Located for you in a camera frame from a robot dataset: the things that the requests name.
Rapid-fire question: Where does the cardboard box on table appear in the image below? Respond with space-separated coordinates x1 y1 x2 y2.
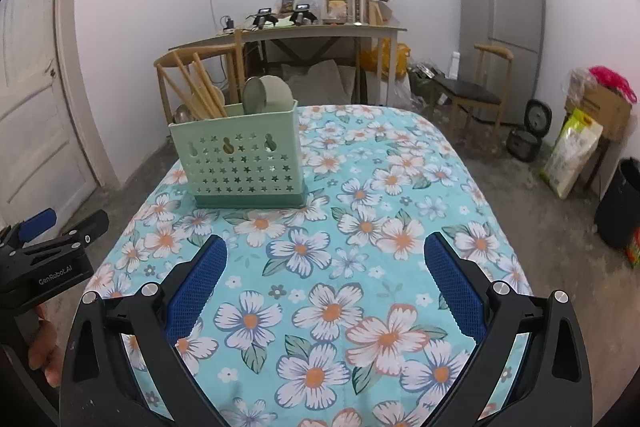
323 0 356 24

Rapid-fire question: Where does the metal spoon in basket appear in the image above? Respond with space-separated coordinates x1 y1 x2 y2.
174 104 196 124

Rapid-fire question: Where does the cardboard box with pink item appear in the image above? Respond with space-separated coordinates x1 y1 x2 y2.
564 68 631 142

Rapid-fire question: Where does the white sack under table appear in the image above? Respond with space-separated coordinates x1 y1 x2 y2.
282 60 356 106

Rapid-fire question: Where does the white panel door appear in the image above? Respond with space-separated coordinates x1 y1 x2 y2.
1 0 117 228

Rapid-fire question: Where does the white yellow rice bag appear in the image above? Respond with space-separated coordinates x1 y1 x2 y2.
540 108 603 199

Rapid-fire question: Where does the white wooden table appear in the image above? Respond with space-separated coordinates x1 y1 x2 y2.
168 20 409 108

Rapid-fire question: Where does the floral turquoise tablecloth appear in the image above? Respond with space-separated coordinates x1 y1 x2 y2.
89 105 530 426

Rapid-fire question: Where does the steel cylindrical holder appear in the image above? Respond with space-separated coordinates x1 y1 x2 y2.
352 0 369 25

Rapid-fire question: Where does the black trash bin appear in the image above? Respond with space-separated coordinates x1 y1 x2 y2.
594 157 640 251

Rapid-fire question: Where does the person's left hand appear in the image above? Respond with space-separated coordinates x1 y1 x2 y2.
28 305 63 388

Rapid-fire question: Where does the green star-perforated utensil basket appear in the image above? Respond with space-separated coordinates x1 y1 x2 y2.
168 104 307 209

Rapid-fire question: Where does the gripper device on table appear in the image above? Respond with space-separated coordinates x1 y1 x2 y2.
290 3 318 26
253 8 279 29

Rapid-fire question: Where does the wooden chair black seat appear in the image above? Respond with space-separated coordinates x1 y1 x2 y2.
153 29 246 124
430 43 514 145

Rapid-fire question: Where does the grey refrigerator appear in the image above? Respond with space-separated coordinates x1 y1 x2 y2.
458 0 546 124

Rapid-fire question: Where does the black rice cooker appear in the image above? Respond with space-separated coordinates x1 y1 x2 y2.
506 98 552 162

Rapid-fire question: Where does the wooden chopstick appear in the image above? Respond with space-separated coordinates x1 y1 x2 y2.
171 51 215 119
204 80 227 117
193 53 227 118

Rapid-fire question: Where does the wooden chopstick in basket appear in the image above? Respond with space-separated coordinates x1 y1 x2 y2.
204 80 227 117

